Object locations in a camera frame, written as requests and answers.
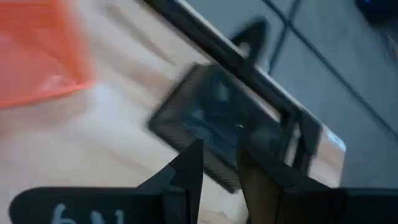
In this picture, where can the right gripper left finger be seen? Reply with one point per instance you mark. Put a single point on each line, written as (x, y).
(183, 186)

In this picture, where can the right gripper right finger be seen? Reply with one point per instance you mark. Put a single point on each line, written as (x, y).
(280, 193)

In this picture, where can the black plastic mesh basket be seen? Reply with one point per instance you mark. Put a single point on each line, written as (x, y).
(217, 118)

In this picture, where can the orange plastic mesh basket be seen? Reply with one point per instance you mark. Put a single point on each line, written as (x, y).
(37, 53)

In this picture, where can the black aluminium table frame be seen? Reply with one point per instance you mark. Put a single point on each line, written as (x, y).
(217, 46)

